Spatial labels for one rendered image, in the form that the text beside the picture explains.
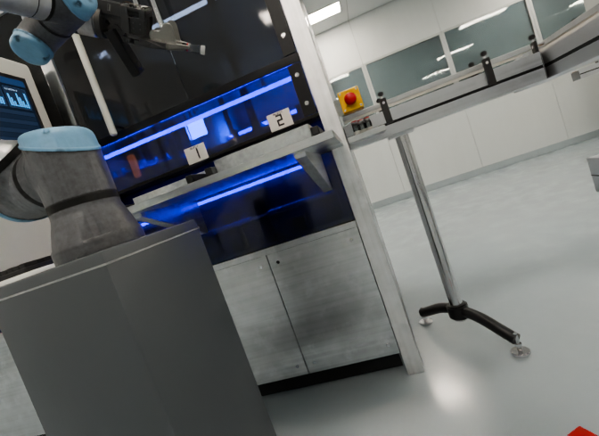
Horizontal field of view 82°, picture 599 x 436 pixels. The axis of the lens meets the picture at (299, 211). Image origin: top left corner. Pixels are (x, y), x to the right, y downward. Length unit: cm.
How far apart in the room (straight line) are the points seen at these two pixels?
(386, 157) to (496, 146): 165
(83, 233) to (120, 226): 6
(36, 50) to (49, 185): 37
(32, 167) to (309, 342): 105
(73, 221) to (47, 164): 10
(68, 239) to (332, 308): 92
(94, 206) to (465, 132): 570
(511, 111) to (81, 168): 598
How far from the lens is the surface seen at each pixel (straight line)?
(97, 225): 67
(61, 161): 69
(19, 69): 169
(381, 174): 582
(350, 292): 130
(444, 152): 595
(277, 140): 86
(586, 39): 131
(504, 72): 143
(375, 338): 137
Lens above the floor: 78
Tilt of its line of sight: 4 degrees down
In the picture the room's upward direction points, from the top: 20 degrees counter-clockwise
